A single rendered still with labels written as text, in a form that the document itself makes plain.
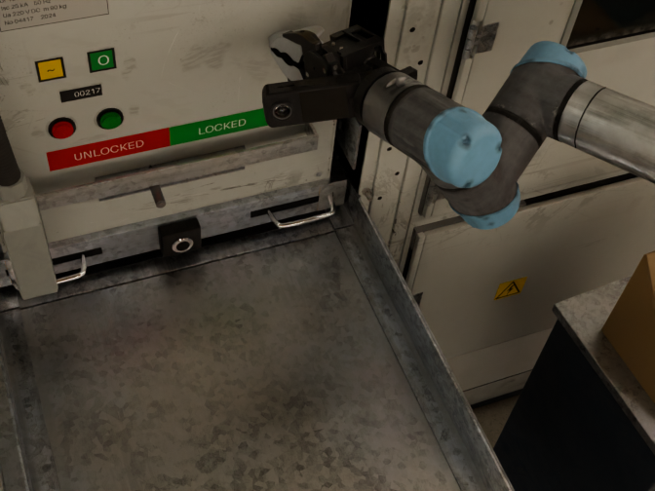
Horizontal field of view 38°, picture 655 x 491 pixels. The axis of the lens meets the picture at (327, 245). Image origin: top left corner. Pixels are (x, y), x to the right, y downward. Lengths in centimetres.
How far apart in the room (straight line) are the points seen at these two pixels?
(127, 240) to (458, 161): 61
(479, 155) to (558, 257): 90
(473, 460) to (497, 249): 53
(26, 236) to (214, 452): 37
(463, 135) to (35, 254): 56
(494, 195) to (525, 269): 78
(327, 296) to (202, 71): 40
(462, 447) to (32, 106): 71
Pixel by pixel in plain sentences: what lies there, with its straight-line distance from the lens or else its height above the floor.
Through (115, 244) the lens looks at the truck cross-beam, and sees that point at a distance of 140.
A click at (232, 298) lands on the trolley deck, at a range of 140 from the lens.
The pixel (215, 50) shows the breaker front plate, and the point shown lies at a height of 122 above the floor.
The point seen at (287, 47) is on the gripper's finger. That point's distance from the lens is 116.
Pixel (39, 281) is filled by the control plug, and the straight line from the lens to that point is 127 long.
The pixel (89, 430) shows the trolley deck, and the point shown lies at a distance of 130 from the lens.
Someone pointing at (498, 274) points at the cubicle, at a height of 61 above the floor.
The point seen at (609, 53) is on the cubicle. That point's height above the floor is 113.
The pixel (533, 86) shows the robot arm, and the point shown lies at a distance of 109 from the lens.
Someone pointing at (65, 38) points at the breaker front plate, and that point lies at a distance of 114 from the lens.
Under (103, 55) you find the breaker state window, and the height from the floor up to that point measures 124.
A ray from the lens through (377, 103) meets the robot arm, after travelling 102.
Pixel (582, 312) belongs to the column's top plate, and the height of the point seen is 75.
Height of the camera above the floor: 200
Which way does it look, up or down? 52 degrees down
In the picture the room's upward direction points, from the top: 8 degrees clockwise
